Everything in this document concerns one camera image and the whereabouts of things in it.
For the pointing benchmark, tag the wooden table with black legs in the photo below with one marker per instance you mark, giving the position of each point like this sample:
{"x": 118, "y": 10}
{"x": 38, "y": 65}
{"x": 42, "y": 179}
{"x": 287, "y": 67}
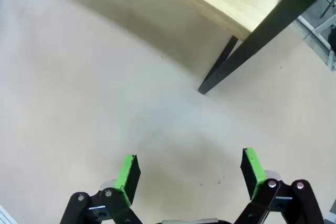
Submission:
{"x": 249, "y": 48}

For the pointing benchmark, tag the slotted aluminium base plate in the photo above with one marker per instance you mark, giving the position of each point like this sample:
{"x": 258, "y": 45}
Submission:
{"x": 5, "y": 217}

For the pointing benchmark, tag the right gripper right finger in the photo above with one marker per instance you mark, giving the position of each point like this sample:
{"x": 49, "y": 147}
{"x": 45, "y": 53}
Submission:
{"x": 254, "y": 171}

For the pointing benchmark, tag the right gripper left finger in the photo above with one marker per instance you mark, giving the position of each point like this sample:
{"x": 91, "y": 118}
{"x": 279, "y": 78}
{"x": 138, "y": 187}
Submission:
{"x": 128, "y": 174}

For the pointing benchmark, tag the thin black shelf leg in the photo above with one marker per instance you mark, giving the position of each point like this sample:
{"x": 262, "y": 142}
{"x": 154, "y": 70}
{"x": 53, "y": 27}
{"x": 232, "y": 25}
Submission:
{"x": 225, "y": 54}

